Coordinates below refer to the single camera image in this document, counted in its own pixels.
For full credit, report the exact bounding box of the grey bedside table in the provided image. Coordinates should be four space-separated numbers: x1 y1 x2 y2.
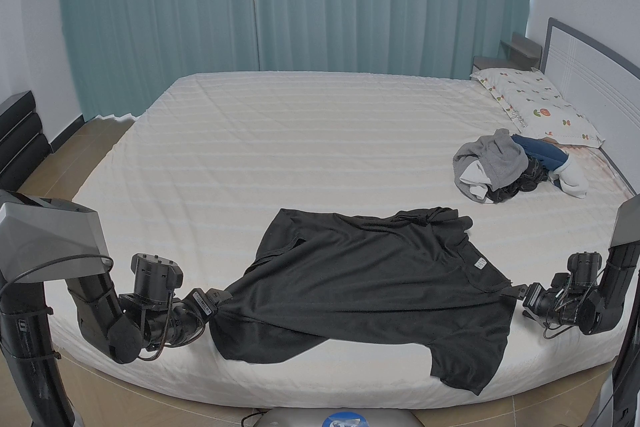
472 32 544 75

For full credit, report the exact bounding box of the pile of clothes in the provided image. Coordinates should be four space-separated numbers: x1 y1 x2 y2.
452 128 590 205

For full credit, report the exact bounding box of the black chest of drawers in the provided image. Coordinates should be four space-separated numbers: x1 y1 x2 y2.
0 90 54 193

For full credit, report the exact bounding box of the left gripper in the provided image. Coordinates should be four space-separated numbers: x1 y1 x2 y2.
169 287 234 346

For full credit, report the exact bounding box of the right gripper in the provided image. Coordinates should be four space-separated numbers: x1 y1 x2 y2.
522 282 556 324

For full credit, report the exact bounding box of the black T-shirt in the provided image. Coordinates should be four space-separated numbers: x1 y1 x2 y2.
210 207 521 397

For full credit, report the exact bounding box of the bed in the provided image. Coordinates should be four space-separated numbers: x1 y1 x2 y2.
50 17 640 412

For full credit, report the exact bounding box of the white printed pillow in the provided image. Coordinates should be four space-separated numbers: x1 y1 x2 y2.
470 67 605 150

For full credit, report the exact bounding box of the black cable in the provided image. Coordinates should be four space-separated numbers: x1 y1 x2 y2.
0 255 115 316

